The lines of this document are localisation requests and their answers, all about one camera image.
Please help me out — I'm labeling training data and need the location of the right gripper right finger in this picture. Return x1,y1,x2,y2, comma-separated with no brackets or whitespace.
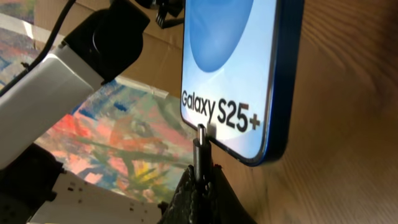
206,164,256,224

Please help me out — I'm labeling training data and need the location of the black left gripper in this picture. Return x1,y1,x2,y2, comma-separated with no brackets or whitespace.
136,0,185,29

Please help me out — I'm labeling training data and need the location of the black USB charging cable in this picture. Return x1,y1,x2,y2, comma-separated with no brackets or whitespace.
192,123,214,187

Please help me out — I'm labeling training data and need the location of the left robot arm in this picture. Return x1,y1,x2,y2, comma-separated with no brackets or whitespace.
1,1,166,223

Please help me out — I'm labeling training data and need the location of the blue Galaxy smartphone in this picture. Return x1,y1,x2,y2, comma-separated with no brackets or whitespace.
180,0,304,166

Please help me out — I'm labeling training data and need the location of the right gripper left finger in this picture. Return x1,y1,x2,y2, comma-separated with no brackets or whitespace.
157,165,200,224

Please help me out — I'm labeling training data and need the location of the colourful painted sheet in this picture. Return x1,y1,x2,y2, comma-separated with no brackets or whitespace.
1,1,195,203

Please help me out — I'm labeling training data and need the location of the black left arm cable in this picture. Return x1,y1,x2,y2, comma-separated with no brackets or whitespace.
0,0,77,97

